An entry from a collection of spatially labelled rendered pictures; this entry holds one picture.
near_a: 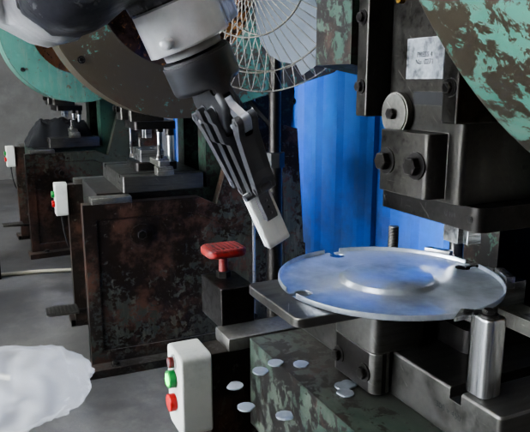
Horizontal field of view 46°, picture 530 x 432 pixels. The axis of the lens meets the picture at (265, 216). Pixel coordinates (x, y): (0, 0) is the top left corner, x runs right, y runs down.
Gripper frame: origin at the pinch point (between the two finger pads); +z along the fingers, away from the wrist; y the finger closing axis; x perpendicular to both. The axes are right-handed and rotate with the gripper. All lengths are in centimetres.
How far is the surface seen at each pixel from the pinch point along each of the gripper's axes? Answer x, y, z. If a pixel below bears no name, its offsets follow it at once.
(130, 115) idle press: 28, -170, 10
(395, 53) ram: 28.0, -5.6, -8.0
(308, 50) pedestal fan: 52, -70, -1
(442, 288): 15.4, 6.4, 18.2
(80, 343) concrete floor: -30, -181, 83
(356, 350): 3.5, 1.3, 22.1
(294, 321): -4.2, 6.2, 9.9
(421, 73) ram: 26.7, 0.1, -5.7
